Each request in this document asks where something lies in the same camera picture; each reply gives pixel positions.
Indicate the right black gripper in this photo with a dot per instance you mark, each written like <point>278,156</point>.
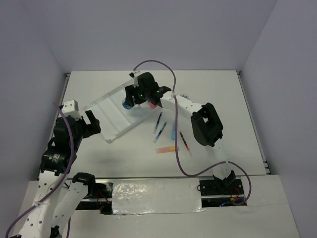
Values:
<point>131,90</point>

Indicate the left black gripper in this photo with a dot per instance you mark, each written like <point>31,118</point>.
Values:
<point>92,128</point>

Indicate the blue round jar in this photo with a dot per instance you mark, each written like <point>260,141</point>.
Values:
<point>125,105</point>
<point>185,96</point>

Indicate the blue ink refill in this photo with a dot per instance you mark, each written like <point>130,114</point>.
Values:
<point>157,123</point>
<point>160,132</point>

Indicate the blue highlighter stick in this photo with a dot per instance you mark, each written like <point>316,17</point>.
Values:
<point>173,132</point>

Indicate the orange highlighter stick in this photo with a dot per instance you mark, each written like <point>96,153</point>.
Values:
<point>167,149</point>

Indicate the red ink refill tube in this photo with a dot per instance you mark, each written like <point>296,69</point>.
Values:
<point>185,143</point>

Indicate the pink capped clear tube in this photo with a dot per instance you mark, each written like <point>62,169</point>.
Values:
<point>152,105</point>

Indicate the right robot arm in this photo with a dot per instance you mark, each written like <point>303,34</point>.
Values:
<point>205,122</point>

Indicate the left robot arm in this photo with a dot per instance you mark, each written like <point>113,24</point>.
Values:
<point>50,214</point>

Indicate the white compartment organizer tray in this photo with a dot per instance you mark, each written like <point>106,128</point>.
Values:
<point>115,120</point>

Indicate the silver foil tape sheet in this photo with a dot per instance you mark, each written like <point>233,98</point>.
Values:
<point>156,196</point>

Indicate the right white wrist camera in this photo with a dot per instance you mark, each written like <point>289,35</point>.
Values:
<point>134,75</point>

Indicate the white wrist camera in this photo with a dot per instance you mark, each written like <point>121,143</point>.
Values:
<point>71,109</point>
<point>134,75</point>

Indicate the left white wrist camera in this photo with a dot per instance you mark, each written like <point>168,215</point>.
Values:
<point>71,109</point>

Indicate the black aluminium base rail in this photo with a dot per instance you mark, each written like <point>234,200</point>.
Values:
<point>101,200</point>

